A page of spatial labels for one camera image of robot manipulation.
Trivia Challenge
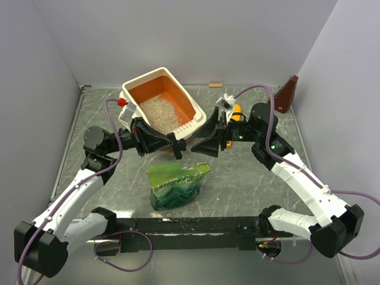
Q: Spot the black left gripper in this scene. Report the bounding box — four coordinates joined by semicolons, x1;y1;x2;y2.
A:
104;117;173;157

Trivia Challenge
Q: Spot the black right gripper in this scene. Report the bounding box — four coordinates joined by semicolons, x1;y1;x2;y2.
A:
191;106;261;158

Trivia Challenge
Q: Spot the yellow plastic litter scoop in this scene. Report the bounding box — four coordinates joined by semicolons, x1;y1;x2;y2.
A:
226;104;242;148

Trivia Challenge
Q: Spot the green litter bag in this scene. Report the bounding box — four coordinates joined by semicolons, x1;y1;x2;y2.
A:
147;162;211;211

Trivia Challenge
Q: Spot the black bag clip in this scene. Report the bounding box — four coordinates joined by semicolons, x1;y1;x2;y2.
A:
167;132;186;160

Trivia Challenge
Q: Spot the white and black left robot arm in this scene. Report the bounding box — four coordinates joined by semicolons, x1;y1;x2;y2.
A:
14;117;178;284

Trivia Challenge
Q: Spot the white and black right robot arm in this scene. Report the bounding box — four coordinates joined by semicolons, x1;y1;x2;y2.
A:
191;103;364;258

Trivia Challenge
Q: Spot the grey cat litter pile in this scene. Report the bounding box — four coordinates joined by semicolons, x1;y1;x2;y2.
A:
140;96;180;134

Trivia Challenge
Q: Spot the white and orange litter box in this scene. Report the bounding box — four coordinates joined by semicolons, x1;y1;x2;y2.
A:
119;67;207;140

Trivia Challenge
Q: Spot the small wooden block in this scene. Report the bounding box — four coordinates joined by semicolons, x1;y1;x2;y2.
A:
208;83;223;88

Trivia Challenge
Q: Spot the brown wooden wedge stand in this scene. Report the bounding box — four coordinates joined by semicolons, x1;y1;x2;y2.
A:
274;75;299;113

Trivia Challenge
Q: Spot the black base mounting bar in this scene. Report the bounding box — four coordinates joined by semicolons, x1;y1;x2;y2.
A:
97;216;277;253

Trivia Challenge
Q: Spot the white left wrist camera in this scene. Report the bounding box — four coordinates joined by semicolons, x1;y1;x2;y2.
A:
118;98;137;131

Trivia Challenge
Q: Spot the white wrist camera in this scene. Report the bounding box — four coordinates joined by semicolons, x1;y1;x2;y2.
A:
118;98;137;131
216;93;236;125

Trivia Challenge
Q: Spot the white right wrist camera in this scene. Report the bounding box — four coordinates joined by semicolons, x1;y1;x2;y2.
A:
216;93;236;125

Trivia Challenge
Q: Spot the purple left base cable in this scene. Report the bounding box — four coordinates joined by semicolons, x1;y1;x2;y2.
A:
93;230;154;274

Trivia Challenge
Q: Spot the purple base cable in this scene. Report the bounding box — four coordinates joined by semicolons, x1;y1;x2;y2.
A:
256;237;315;265
93;230;154;274

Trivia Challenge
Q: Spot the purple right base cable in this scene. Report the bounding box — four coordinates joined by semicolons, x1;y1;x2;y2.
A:
256;237;315;265

